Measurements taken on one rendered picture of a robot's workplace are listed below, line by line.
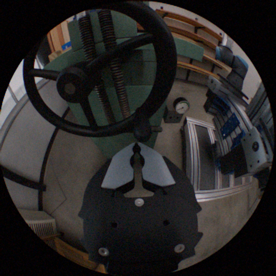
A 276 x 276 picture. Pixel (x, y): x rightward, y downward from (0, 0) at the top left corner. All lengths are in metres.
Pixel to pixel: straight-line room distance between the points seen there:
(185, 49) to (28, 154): 1.58
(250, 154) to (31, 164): 1.77
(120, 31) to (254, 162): 0.50
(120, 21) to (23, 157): 1.40
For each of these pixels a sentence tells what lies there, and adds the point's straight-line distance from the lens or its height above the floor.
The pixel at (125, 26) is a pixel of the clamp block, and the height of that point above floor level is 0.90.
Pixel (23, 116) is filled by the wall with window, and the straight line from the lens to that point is 1.42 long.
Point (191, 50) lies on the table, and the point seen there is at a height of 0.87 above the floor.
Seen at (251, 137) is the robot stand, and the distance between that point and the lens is 0.42.
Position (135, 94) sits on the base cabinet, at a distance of 0.35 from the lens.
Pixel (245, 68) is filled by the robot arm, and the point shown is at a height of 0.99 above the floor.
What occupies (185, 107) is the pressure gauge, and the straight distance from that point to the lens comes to 0.35.
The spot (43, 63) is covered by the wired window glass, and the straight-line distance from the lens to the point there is 1.91.
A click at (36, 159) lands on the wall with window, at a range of 1.47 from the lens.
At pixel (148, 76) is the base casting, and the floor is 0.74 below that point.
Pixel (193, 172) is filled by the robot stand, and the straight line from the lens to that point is 0.75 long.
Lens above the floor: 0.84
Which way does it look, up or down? 58 degrees down
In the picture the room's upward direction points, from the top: 3 degrees counter-clockwise
